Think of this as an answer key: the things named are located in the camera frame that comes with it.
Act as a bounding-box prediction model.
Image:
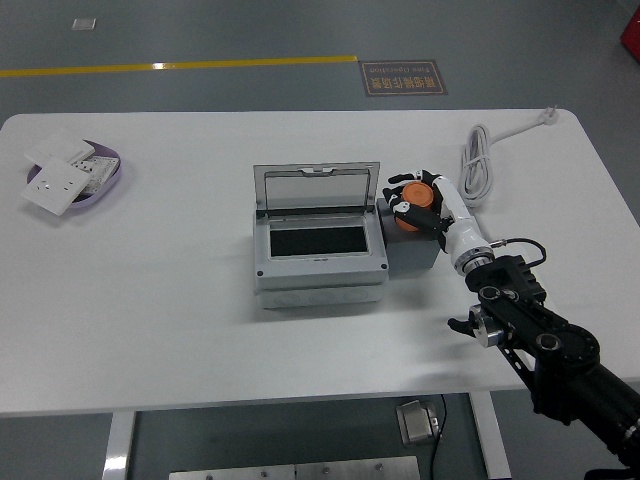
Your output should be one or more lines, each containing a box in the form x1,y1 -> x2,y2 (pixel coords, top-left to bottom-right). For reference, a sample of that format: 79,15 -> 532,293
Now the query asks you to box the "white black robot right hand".
382,169 -> 494,270

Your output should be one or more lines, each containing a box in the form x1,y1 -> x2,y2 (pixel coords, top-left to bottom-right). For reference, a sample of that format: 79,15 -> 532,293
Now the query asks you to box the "orange cylinder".
397,180 -> 436,233

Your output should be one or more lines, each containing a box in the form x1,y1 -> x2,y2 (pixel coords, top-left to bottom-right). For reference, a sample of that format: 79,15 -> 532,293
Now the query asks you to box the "grey junction box with lid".
252,160 -> 390,311

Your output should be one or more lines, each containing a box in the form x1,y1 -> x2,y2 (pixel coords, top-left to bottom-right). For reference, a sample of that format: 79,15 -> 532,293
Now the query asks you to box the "grey cube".
378,197 -> 444,274

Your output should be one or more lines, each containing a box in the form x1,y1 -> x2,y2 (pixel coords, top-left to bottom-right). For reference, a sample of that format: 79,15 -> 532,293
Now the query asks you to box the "metal floor socket box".
395,399 -> 444,445

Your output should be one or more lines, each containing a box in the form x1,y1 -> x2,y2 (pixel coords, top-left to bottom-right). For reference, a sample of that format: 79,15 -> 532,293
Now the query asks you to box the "brown floor sign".
358,59 -> 450,98

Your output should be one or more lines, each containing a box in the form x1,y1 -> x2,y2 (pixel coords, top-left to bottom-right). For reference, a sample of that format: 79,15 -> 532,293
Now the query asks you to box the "white table leg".
102,410 -> 137,480
468,392 -> 512,480

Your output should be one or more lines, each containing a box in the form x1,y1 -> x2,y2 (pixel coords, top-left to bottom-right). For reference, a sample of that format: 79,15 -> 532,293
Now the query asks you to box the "red object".
618,9 -> 640,56

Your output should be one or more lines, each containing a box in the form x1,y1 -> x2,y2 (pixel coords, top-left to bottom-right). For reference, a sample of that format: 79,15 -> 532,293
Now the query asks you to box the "yellow floor tape line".
0,54 -> 359,79

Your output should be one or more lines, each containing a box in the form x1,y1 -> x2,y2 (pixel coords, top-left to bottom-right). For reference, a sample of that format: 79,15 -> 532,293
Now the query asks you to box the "purple tray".
25,138 -> 125,217

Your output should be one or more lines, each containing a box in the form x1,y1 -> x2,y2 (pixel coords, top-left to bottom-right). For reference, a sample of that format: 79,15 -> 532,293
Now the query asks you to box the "socket panel with printed label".
69,154 -> 121,197

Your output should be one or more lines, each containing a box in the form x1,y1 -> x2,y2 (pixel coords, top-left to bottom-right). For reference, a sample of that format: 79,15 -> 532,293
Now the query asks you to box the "black cable under table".
428,394 -> 449,480

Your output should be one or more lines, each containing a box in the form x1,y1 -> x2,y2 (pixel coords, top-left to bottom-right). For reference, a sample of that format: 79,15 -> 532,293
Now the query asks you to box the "metal base plate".
168,455 -> 421,480

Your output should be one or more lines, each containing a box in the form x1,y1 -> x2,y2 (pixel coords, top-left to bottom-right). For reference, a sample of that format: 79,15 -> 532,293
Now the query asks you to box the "white wall socket plate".
19,157 -> 92,217

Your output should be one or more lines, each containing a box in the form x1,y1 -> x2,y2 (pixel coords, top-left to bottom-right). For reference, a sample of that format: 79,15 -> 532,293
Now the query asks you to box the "white switch plate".
23,128 -> 96,166

